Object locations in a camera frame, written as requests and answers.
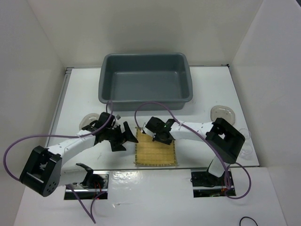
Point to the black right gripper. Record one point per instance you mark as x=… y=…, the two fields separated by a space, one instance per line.
x=168 y=141

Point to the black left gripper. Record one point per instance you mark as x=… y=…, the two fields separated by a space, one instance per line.
x=127 y=135

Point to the yellow bamboo placemat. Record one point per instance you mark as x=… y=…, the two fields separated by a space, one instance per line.
x=150 y=153

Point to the clear glass plate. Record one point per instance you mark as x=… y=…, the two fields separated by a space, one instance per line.
x=220 y=111
x=91 y=117

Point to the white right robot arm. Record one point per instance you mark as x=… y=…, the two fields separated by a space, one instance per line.
x=225 y=141

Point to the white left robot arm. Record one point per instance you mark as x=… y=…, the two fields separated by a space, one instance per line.
x=44 y=172

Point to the grey plastic bin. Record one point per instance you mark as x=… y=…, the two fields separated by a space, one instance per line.
x=129 y=80

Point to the clear glass cup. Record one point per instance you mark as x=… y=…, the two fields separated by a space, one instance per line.
x=247 y=148

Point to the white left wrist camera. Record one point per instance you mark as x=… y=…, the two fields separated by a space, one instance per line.
x=116 y=120

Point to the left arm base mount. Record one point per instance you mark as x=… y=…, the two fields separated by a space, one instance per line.
x=98 y=188

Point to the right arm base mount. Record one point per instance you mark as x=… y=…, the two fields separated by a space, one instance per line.
x=205 y=184

